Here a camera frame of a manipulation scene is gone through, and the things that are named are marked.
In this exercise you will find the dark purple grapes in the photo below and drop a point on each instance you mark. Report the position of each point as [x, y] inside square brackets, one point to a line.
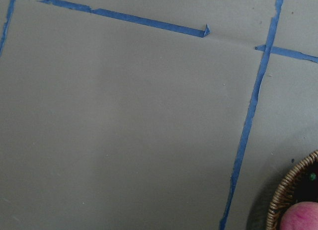
[306, 186]

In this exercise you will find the red apple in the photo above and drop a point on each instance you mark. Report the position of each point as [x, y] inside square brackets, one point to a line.
[300, 216]

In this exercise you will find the woven wicker basket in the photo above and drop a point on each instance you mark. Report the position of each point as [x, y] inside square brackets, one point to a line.
[284, 192]

